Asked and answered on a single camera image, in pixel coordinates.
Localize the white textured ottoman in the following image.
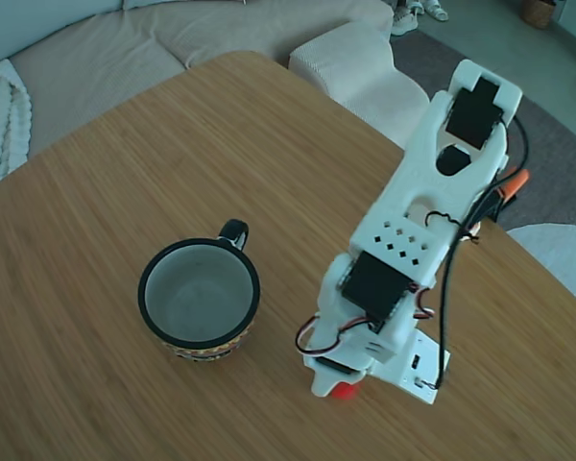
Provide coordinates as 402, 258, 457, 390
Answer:
287, 22, 433, 150

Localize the white sneaker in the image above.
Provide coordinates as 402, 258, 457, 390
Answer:
391, 3, 420, 36
420, 0, 450, 23

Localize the white knitted blanket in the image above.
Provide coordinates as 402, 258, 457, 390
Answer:
0, 60, 34, 196

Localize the beige sofa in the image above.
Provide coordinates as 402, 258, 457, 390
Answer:
0, 0, 395, 196

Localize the orange and black clamp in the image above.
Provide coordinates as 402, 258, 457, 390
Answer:
484, 167, 530, 225

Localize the woven basket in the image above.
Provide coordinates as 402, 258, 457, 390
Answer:
521, 0, 558, 31

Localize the red bottle cap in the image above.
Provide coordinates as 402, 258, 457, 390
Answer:
329, 382, 361, 400

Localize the white round rug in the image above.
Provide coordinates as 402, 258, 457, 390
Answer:
506, 223, 576, 316

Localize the grey rug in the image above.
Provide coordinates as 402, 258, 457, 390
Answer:
389, 33, 576, 231

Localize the patterned mug with black rim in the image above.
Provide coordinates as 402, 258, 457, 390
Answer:
137, 218, 263, 365

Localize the black cable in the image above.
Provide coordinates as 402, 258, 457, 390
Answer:
424, 117, 532, 390

